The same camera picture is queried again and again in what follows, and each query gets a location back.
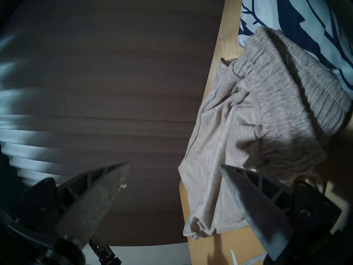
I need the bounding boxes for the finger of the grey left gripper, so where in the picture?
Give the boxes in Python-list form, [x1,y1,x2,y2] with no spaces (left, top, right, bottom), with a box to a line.
[88,236,122,265]

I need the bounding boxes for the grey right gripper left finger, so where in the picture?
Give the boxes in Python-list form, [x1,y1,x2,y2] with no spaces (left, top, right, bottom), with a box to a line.
[7,162,130,250]

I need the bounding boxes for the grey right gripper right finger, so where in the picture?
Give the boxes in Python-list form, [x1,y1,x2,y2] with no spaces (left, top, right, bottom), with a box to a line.
[219,165,342,261]

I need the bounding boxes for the floral print shorts with drawstring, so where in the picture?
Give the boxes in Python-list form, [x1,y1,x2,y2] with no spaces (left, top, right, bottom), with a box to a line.
[238,0,353,100]

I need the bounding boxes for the light wooden table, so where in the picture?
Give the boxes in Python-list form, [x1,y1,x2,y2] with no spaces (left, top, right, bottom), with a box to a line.
[179,0,353,265]

